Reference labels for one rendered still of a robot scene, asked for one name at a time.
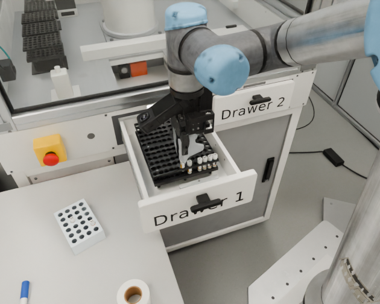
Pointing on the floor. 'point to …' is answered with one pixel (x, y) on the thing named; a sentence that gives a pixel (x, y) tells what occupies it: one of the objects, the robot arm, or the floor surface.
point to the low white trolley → (122, 216)
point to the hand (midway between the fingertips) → (180, 157)
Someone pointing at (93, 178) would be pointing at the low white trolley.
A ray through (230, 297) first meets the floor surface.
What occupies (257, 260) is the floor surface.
